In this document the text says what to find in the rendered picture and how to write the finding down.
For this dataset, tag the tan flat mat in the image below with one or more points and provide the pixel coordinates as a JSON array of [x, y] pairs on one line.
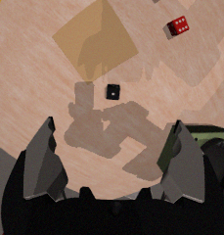
[[95, 41]]

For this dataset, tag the red die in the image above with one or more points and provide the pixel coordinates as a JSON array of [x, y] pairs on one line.
[[178, 26]]

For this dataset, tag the black die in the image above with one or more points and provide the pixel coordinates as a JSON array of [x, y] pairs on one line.
[[113, 91]]

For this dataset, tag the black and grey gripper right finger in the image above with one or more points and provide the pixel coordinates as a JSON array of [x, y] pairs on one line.
[[189, 181]]

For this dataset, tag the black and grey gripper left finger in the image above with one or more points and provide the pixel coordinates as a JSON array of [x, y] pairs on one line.
[[37, 180]]

